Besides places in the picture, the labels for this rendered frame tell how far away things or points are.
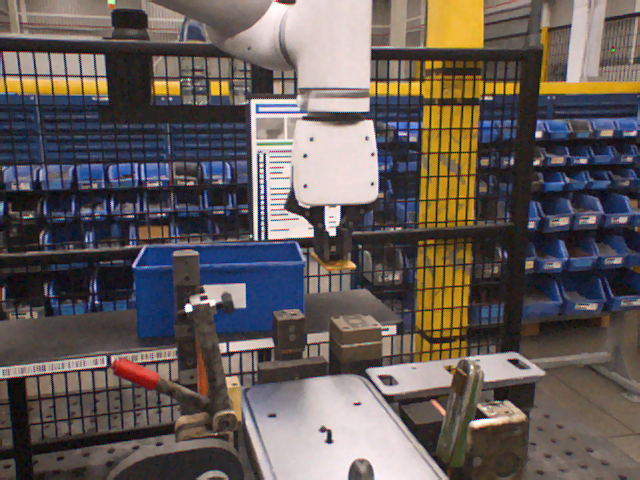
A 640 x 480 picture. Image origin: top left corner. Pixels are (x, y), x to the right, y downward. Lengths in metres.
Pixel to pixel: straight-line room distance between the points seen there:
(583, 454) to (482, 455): 0.68
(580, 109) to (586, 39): 2.11
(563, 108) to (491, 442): 2.45
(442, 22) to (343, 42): 0.78
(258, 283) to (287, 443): 0.36
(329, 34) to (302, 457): 0.52
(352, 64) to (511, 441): 0.52
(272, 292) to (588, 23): 4.43
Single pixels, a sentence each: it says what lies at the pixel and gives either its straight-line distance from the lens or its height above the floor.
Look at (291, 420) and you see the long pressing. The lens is 0.95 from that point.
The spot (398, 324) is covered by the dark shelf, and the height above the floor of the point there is 1.02.
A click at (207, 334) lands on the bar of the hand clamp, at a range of 0.78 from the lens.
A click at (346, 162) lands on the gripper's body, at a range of 0.75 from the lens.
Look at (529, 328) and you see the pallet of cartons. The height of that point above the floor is 0.04.
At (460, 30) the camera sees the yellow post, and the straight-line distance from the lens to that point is 1.50.
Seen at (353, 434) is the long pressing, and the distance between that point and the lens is 0.91.
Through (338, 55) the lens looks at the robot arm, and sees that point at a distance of 0.73.
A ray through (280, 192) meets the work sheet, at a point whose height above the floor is 1.25.
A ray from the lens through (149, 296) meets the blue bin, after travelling 1.17.
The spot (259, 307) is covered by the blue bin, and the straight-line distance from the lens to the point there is 1.17.
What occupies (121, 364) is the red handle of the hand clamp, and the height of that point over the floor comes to 1.15.
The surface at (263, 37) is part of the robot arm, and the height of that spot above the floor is 1.52.
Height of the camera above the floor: 1.45
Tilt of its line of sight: 13 degrees down
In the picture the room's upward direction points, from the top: straight up
